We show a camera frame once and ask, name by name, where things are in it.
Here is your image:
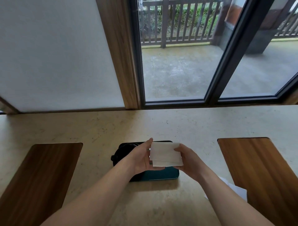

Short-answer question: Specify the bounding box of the person's right hand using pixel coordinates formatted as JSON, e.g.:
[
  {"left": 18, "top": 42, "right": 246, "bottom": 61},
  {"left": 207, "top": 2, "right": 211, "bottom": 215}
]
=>
[{"left": 173, "top": 143, "right": 210, "bottom": 183}]

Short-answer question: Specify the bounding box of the person's left hand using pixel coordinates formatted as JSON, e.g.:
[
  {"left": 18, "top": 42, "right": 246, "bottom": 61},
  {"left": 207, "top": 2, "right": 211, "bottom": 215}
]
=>
[{"left": 127, "top": 138, "right": 165, "bottom": 175}]

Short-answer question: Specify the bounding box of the black cup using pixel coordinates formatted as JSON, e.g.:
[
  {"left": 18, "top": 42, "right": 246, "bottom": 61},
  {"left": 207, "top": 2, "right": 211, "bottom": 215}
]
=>
[{"left": 111, "top": 142, "right": 141, "bottom": 163}]

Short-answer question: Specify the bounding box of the black saucer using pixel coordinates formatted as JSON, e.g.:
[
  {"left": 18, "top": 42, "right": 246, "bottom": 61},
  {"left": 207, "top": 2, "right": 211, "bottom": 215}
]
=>
[{"left": 113, "top": 143, "right": 144, "bottom": 183}]

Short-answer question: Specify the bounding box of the dark green tray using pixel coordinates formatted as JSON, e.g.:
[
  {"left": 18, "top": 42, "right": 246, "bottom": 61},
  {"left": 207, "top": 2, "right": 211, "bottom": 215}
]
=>
[{"left": 111, "top": 140, "right": 180, "bottom": 183}]

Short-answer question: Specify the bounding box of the person's right forearm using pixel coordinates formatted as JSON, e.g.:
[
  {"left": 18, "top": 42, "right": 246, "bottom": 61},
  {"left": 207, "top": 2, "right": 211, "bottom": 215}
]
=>
[{"left": 198, "top": 169, "right": 275, "bottom": 226}]

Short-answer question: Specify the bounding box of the person's left forearm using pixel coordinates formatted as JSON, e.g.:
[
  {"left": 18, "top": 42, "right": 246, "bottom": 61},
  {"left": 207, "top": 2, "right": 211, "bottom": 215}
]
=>
[{"left": 41, "top": 158, "right": 140, "bottom": 226}]

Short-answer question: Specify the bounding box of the brown wooden placemat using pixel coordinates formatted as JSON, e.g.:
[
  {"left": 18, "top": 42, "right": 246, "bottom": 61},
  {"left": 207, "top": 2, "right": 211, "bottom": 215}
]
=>
[
  {"left": 217, "top": 137, "right": 298, "bottom": 226},
  {"left": 0, "top": 142, "right": 84, "bottom": 226}
]

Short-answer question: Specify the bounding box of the wooden balcony railing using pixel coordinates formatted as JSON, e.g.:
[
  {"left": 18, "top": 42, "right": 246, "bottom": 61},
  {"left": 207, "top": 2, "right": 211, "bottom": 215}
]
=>
[{"left": 139, "top": 0, "right": 298, "bottom": 49}]

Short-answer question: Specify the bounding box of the dark outdoor pillar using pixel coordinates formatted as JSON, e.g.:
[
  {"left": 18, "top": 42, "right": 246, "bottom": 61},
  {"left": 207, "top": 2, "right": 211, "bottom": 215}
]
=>
[{"left": 212, "top": 0, "right": 296, "bottom": 55}]

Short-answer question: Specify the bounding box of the dark window frame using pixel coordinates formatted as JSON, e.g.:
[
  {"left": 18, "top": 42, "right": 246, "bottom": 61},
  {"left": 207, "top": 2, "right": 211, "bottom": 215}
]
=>
[{"left": 127, "top": 0, "right": 298, "bottom": 110}]

